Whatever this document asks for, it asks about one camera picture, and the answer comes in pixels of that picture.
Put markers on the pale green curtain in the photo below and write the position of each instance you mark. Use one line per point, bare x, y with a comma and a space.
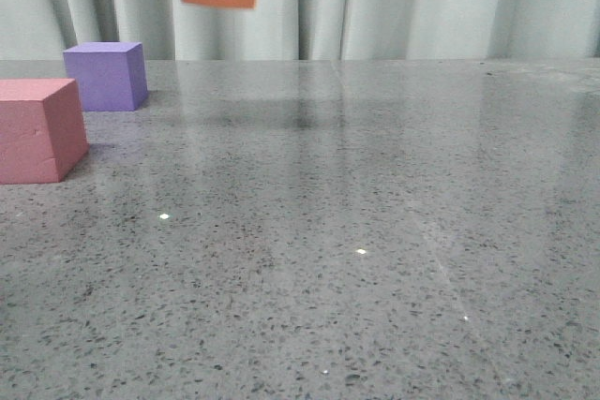
307, 29

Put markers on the purple foam cube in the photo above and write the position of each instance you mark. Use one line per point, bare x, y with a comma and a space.
110, 75

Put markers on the pink foam cube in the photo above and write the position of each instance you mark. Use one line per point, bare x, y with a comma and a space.
42, 130

